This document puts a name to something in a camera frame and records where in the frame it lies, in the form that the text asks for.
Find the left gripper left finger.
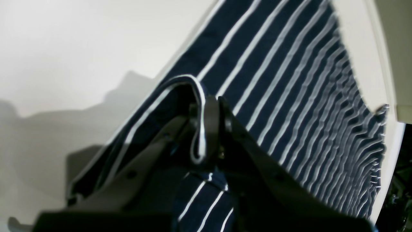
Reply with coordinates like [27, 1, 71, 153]
[33, 115, 193, 232]

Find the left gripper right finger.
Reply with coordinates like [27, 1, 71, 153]
[190, 96, 375, 232]

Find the navy white striped T-shirt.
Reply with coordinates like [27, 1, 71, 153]
[68, 0, 387, 232]

